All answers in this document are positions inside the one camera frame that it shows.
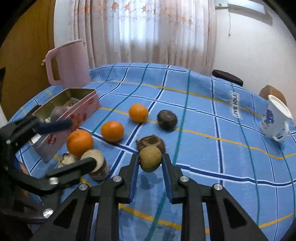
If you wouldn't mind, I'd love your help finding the cut taro half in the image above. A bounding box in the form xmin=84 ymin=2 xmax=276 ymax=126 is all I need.
xmin=57 ymin=153 xmax=78 ymax=168

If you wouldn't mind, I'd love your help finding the tan round fruit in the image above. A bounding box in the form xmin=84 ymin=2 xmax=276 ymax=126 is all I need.
xmin=139 ymin=146 xmax=162 ymax=173

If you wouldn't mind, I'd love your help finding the purple fig shaped fruit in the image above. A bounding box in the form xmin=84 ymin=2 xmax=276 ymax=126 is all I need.
xmin=50 ymin=105 xmax=69 ymax=122

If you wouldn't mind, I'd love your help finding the large orange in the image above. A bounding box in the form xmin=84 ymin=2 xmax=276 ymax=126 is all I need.
xmin=66 ymin=130 xmax=93 ymax=159

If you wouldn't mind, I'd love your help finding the brown mangosteen shell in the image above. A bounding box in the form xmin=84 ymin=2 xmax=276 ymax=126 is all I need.
xmin=135 ymin=135 xmax=166 ymax=154

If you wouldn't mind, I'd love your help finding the dark round fruit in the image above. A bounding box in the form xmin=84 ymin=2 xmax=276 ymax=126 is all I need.
xmin=157 ymin=109 xmax=178 ymax=131

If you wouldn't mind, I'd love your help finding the small orange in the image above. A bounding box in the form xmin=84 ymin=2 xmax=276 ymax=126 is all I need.
xmin=128 ymin=103 xmax=149 ymax=123
xmin=100 ymin=121 xmax=125 ymax=142

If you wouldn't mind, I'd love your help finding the blue plaid tablecloth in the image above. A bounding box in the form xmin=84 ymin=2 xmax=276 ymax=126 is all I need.
xmin=80 ymin=63 xmax=295 ymax=240

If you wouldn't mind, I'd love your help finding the pink metal tin box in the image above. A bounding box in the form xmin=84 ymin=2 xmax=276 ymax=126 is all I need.
xmin=28 ymin=87 xmax=101 ymax=163

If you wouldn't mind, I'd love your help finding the wooden door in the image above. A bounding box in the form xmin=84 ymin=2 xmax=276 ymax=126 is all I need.
xmin=1 ymin=1 xmax=56 ymax=120

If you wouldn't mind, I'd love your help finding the pink kettle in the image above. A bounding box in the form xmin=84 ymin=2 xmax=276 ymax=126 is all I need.
xmin=45 ymin=39 xmax=90 ymax=89

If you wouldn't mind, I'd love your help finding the dark round stool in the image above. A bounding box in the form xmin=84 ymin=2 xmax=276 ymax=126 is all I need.
xmin=212 ymin=69 xmax=243 ymax=86

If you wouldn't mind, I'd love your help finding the white blue floral mug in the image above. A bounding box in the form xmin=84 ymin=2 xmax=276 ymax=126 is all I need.
xmin=260 ymin=94 xmax=293 ymax=142

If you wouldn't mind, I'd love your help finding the sheer floral curtain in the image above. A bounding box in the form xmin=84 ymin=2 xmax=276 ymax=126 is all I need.
xmin=67 ymin=1 xmax=216 ymax=75

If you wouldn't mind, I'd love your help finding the white air conditioner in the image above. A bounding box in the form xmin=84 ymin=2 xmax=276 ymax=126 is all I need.
xmin=214 ymin=0 xmax=265 ymax=14

